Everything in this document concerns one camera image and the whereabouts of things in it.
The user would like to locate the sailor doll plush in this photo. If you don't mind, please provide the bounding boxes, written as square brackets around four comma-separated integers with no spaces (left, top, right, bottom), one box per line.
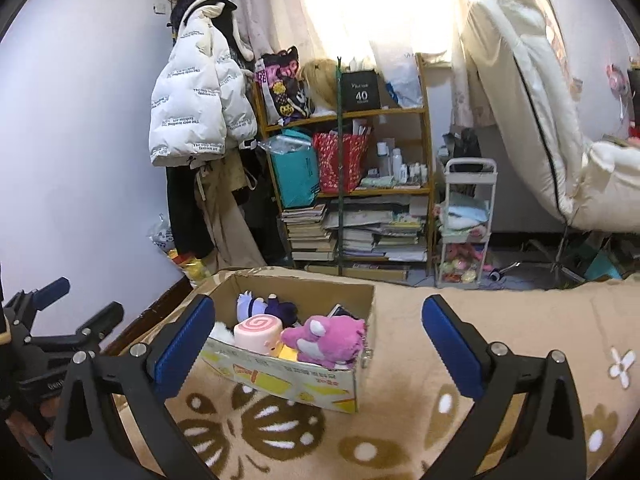
[236,290,298,328]

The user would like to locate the pink bear plush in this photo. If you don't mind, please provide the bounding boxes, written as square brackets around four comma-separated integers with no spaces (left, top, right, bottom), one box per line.
[281,315,367,370]

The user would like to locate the white fluffy plush toy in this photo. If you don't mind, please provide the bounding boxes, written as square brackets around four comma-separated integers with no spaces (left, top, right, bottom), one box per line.
[209,321,235,346]

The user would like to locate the pink swirl roll plush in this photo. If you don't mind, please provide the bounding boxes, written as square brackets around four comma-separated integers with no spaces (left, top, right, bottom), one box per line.
[233,314,283,356]

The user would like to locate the yellow plush toy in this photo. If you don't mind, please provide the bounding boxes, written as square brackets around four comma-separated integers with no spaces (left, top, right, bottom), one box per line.
[278,344,298,362]

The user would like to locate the plastic bag on floor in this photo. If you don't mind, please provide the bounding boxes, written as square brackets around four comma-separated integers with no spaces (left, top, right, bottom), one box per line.
[148,214,214,288]

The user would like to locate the beige patterned blanket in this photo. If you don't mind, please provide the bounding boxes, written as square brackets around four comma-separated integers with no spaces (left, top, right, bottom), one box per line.
[112,264,640,480]

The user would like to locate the beige coat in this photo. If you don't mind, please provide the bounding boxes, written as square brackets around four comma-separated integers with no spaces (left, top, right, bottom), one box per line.
[195,159,265,274]

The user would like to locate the cardboard box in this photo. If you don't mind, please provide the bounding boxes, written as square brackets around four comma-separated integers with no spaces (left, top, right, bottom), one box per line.
[197,270,375,414]

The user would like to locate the stack of books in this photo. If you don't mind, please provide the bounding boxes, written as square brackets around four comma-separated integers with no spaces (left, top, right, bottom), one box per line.
[281,203,336,262]

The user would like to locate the black small box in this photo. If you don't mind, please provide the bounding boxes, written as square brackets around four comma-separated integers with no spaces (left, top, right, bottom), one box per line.
[328,304,359,320]

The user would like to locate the white puffer jacket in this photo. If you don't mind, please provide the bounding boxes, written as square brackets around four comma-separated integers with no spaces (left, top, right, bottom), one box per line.
[149,0,257,167]

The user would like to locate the white rolling cart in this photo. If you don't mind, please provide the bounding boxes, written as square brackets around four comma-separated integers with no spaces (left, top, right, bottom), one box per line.
[435,157,498,288]

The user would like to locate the teal bag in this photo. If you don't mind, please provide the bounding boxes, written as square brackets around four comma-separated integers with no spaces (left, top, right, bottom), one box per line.
[269,129,320,209]

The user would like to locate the wooden bookshelf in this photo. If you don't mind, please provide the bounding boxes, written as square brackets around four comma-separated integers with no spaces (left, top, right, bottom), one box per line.
[252,52,436,276]

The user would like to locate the red patterned bag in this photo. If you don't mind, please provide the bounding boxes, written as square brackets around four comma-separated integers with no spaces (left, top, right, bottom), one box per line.
[312,131,370,194]

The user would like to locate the black anime tote bag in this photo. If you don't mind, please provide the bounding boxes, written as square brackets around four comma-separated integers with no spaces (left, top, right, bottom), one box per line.
[255,46,310,126]

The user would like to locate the blonde wig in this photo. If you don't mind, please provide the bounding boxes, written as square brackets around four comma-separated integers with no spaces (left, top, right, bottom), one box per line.
[299,58,337,115]

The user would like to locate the black box with 40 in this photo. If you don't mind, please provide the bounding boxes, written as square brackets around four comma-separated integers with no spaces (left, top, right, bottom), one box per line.
[341,70,381,112]

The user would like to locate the cream mattress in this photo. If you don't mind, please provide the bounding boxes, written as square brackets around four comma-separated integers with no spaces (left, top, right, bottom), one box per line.
[462,0,639,233]

